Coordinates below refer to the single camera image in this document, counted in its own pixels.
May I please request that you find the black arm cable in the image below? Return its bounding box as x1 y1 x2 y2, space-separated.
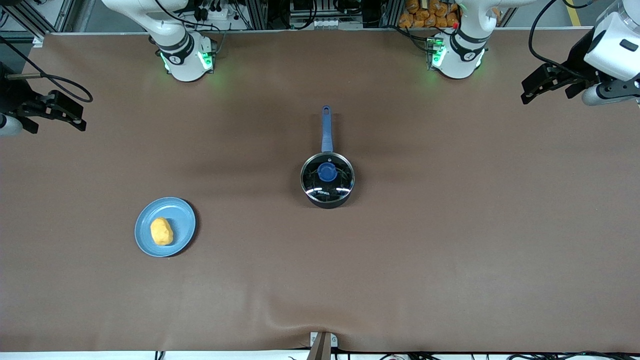
0 35 94 104
528 0 593 80

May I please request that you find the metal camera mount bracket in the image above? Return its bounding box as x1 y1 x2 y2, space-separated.
306 331 339 360

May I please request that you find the orange snack packets pile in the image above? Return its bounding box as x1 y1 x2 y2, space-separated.
398 0 461 29

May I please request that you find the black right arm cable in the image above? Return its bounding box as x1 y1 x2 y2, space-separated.
0 35 94 104

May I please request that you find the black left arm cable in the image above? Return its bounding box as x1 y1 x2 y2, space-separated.
528 0 593 80

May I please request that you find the glass lid with blue knob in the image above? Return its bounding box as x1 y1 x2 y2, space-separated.
300 152 356 199

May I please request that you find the aluminium frame post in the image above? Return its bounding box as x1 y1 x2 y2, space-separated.
382 0 404 28
245 0 269 31

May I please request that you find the white power strip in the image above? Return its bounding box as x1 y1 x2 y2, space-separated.
192 1 229 21

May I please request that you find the blue round plate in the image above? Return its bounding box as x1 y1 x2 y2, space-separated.
134 197 197 258

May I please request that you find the yellow potato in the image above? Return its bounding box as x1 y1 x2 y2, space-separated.
150 217 174 246

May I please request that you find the brown table cover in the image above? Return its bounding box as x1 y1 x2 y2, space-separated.
0 30 640 353

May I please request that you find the white terminal block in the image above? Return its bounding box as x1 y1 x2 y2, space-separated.
290 17 341 30

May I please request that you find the dark blue bowl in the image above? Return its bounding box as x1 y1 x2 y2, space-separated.
300 105 357 209

